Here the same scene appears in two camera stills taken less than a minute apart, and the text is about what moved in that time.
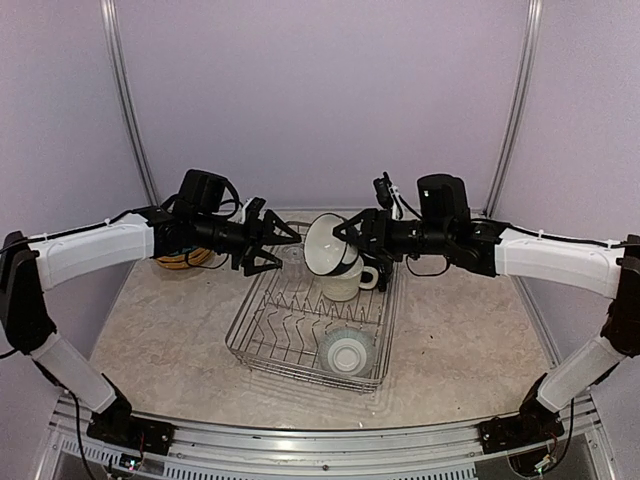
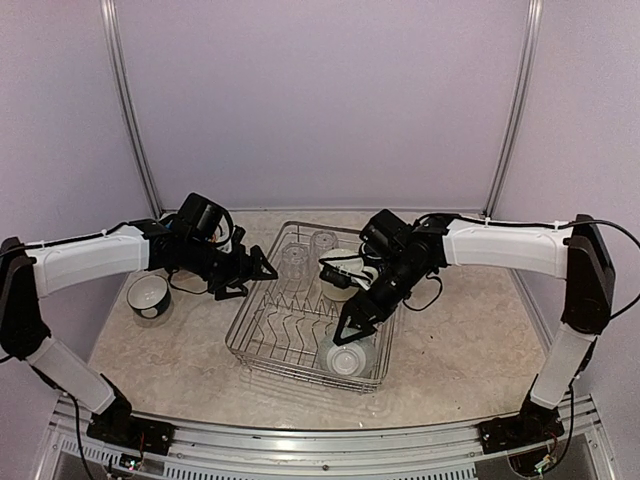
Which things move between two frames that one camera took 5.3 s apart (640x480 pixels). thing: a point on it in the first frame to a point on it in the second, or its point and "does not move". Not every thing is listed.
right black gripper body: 432,238 to 406,278
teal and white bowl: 324,251 to 149,295
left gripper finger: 272,220 to 261,268
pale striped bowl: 347,352 does not move
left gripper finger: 253,270 to 230,293
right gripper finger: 357,229 to 352,325
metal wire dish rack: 293,330 does not move
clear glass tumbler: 323,224 to 321,242
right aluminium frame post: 531,60 does not move
